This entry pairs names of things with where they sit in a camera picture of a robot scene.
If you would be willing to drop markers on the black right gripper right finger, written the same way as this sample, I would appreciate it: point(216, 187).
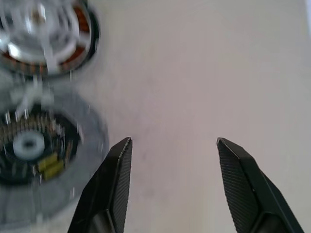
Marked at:
point(250, 189)

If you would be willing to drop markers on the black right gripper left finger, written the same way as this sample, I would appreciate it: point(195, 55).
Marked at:
point(109, 189)

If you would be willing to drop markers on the motor cover with circuit board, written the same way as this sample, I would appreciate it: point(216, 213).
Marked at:
point(90, 136)

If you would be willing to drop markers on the motor stator housing copper coils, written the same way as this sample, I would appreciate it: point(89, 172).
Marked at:
point(78, 52)

